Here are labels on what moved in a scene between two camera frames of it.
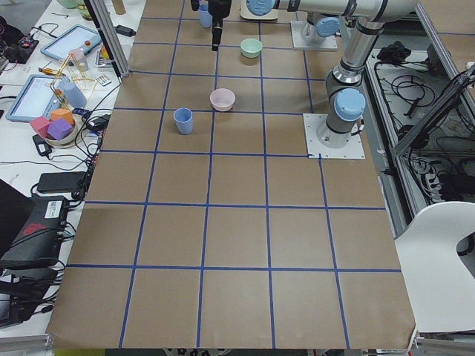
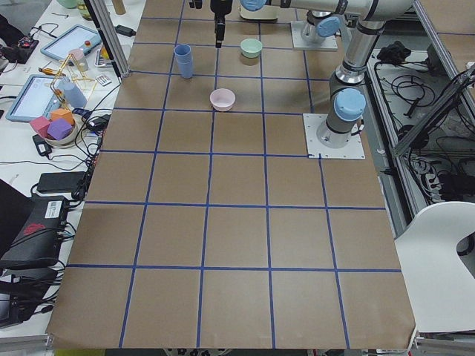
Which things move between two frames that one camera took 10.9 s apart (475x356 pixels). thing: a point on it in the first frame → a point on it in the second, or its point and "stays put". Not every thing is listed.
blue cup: (183, 119) → (182, 53)
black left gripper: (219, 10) stays put
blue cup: (206, 18) → (185, 65)
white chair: (440, 282) stays put
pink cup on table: (78, 56) stays put
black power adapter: (125, 30) stays put
